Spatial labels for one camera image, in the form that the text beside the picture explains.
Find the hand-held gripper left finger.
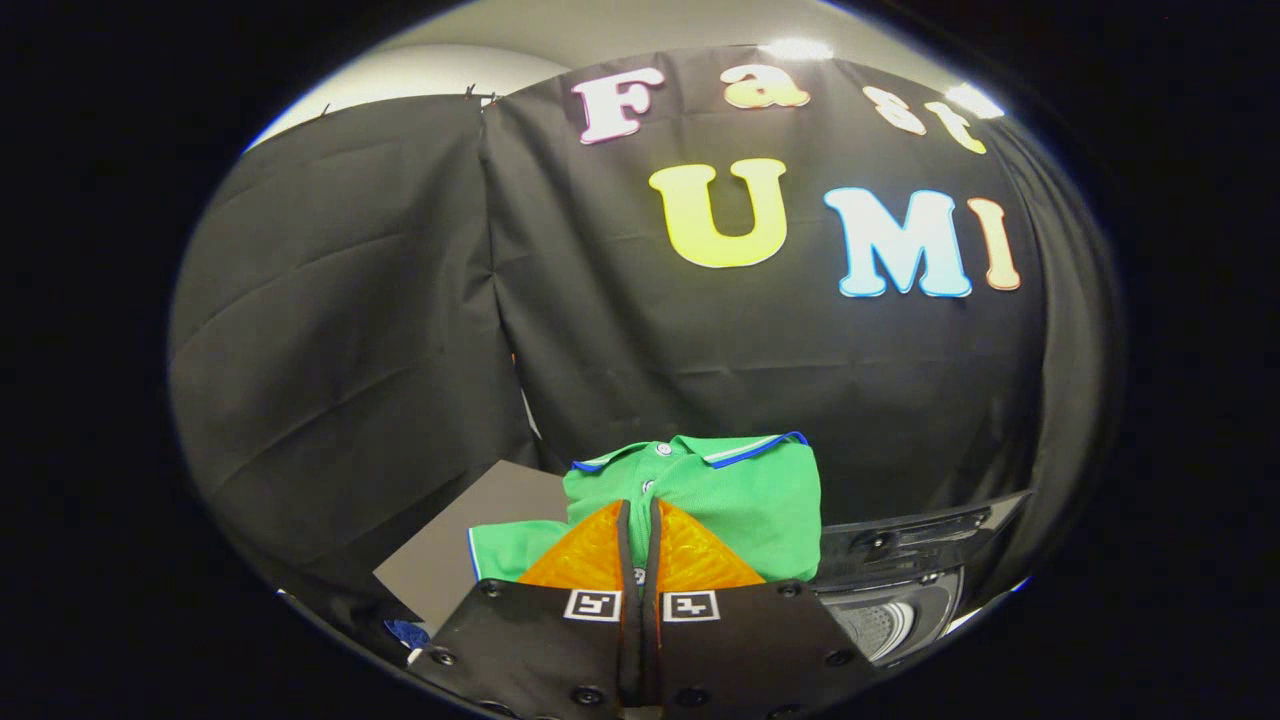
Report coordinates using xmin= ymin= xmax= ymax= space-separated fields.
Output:
xmin=410 ymin=498 xmax=643 ymax=719

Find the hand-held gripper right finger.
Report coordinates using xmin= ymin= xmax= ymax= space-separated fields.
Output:
xmin=640 ymin=498 xmax=883 ymax=719

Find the green polo shirt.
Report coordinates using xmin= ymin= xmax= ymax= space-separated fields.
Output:
xmin=468 ymin=432 xmax=823 ymax=584

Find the dark cabinet with beige door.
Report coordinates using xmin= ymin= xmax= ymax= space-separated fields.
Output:
xmin=373 ymin=460 xmax=571 ymax=636

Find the black backdrop cloth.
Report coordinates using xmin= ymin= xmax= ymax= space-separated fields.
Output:
xmin=168 ymin=45 xmax=1126 ymax=611

